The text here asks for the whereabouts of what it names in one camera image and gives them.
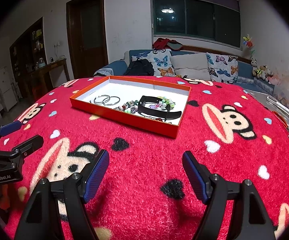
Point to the butterfly pillow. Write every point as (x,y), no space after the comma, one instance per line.
(222,68)
(160,59)

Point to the plain beige pillow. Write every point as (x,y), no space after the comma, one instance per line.
(194,66)

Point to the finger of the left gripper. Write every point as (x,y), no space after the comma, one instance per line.
(22,150)
(10,128)

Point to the black smart band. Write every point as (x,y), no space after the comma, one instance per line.
(159,107)

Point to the left butterfly pillow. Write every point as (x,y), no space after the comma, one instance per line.
(160,59)

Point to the thin silver bangle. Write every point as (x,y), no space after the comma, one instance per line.
(111,101)

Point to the dark wooden door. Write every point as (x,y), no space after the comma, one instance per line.
(86,36)

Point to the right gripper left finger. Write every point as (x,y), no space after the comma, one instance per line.
(41,216)

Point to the dark wooden side table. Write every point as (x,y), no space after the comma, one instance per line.
(44,75)

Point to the white refrigerator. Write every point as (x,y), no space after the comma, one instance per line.
(7,96)

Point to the red clothes pile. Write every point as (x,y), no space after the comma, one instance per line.
(165,43)

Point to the red monkey print blanket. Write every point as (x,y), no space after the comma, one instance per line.
(145,193)

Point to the colourful pinwheel toy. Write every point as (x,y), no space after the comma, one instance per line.
(247,41)

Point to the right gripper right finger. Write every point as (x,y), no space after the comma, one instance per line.
(249,218)

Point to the black backpack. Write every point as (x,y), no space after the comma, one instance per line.
(140,67)

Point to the dark shelf cabinet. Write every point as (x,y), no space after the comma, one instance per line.
(25,54)

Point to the blue sofa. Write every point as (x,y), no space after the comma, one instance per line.
(245,78)

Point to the orange box lid tray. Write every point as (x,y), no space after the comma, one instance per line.
(130,89)

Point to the plush toy pile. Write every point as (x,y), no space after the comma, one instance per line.
(264,73)

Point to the dark window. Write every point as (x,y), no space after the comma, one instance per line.
(213,20)

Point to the right butterfly pillow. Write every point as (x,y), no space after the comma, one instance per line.
(222,68)

